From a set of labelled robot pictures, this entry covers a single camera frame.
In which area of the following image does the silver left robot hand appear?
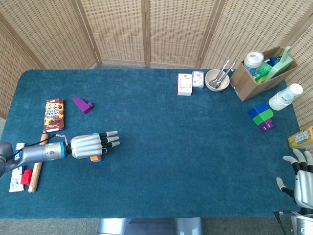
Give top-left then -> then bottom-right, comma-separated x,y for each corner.
70,130 -> 121,159

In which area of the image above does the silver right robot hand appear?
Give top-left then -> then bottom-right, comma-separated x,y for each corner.
276,148 -> 313,209

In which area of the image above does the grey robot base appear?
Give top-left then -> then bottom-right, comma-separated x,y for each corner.
97,217 -> 203,235

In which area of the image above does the purple plastic block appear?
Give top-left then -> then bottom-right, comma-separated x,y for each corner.
72,96 -> 94,115

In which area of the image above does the small red block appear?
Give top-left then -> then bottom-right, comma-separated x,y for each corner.
21,169 -> 33,185

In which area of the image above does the small purple studded block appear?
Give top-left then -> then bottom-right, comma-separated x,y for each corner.
258,119 -> 274,132

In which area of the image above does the green plastic block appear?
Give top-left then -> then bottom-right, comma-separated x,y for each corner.
252,108 -> 274,125

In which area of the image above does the blue plastic toy block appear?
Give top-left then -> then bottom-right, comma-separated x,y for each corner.
248,102 -> 271,118

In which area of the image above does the brown Hello Panda snack box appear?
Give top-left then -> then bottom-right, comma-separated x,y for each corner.
43,98 -> 66,133

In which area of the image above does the yellow drink carton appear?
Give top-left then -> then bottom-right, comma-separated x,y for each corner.
287,126 -> 313,150

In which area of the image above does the wooden rolling pin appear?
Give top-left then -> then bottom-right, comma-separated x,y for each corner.
28,133 -> 49,193

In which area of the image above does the blue white toothpaste tube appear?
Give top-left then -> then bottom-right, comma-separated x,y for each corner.
9,142 -> 27,193

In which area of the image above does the stack of paper cups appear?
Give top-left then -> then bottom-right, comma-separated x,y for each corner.
268,83 -> 304,111

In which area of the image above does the teal carpet table cover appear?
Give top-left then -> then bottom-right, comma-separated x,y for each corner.
0,69 -> 313,219

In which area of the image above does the brown cardboard box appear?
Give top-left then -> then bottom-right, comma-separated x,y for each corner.
229,46 -> 298,102

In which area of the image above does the white and red carton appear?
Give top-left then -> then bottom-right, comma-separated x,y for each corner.
177,73 -> 193,96

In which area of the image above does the woven wicker folding screen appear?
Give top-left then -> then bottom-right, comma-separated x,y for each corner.
0,0 -> 313,162

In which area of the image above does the green plastic packet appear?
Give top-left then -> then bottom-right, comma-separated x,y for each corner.
253,61 -> 272,83

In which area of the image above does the light green plastic dustpan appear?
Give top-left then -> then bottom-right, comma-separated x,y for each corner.
265,46 -> 293,81

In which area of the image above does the beige bowl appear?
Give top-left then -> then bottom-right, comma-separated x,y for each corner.
204,69 -> 231,93

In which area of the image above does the blue plastic item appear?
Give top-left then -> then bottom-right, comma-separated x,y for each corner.
268,56 -> 282,67

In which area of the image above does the small clear plastic box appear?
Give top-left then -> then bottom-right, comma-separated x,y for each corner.
192,70 -> 205,90

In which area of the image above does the white wipes canister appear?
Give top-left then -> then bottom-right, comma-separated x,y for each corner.
243,51 -> 265,76

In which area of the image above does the metal spoon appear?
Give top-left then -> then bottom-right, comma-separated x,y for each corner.
209,59 -> 230,88
215,62 -> 236,89

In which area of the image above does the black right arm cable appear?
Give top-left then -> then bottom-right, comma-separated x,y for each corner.
273,210 -> 298,235

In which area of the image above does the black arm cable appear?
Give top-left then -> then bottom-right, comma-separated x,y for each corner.
273,210 -> 298,235
6,134 -> 68,163

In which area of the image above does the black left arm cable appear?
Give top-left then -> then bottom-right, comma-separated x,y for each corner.
6,134 -> 68,163

